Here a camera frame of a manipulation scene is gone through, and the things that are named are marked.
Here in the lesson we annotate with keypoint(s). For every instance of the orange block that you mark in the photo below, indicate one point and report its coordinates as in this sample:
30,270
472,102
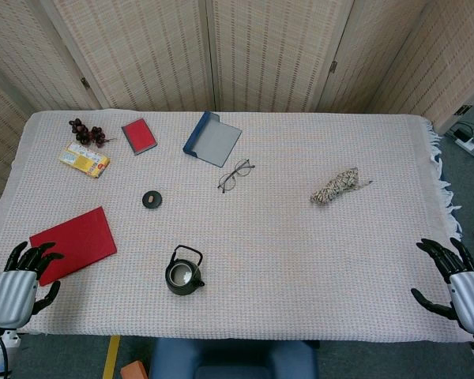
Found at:
134,370

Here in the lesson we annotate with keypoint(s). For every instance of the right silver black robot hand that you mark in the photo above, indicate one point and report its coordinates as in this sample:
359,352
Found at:
468,292

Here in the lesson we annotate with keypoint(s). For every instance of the yellow snack box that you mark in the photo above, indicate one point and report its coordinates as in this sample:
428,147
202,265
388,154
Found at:
83,160

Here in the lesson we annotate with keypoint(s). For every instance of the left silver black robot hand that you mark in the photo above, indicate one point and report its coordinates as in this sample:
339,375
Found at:
13,290

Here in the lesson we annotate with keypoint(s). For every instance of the grey blue-spined notebook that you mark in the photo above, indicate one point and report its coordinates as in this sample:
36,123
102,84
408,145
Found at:
217,144

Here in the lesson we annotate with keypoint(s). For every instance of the small red grey notebook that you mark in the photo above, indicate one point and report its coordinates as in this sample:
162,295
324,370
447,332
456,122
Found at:
140,134

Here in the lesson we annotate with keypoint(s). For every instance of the blue padded chair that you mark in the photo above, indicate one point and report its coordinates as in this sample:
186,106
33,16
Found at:
229,357

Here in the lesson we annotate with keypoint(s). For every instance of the black round disc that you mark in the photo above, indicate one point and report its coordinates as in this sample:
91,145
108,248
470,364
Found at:
148,203

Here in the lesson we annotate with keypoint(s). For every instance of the thin metal frame glasses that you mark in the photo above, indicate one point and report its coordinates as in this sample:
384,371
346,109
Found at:
241,164

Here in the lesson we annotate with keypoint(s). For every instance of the large red book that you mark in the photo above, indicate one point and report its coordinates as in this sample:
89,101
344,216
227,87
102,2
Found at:
83,241

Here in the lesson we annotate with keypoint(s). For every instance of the black cast iron teapot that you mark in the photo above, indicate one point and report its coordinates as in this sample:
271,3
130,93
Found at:
183,286

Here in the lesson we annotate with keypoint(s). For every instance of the woven folding screen panel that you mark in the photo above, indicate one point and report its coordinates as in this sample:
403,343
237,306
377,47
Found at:
450,59
142,51
371,55
276,51
23,51
0,138

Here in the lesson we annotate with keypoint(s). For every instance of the dark red grape bunch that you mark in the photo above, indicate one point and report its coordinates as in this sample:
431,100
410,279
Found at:
83,134

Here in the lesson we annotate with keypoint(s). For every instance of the brass screen hinge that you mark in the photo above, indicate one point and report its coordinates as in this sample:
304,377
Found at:
85,82
333,66

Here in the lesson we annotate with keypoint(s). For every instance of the pale waffle weave tablecloth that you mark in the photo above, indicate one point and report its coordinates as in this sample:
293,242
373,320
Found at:
280,252

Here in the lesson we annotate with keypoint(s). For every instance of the white power strip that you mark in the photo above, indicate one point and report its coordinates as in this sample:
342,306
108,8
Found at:
472,146

